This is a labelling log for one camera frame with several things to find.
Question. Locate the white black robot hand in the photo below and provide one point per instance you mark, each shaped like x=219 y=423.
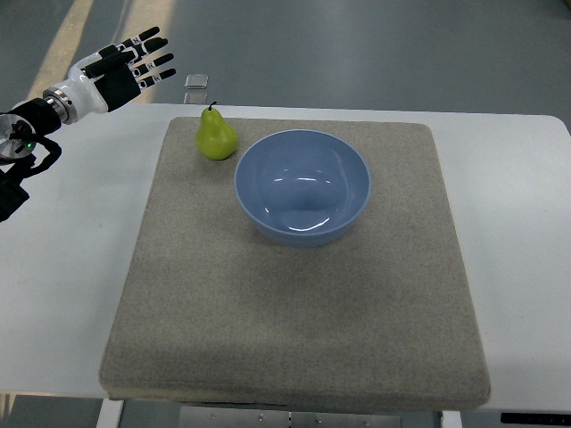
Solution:
x=104 y=81

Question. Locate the green pear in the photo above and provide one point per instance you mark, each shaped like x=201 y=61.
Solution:
x=215 y=138

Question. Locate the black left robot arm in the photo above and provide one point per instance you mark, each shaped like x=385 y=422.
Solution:
x=26 y=147

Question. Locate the blue bowl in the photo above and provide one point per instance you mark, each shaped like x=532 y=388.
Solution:
x=301 y=187

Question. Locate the upper metal floor plate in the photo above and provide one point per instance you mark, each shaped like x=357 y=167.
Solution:
x=196 y=81

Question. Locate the metal floor plate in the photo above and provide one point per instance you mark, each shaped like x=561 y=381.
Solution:
x=195 y=98
x=196 y=81

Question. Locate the lower metal floor plate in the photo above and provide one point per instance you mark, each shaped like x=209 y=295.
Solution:
x=195 y=98

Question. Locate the beige felt mat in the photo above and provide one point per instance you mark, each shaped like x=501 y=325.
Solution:
x=380 y=320

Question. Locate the white table frame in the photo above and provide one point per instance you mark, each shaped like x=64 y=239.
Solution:
x=439 y=419

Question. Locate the metal bracket under table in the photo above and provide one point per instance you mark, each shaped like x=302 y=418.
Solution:
x=233 y=417

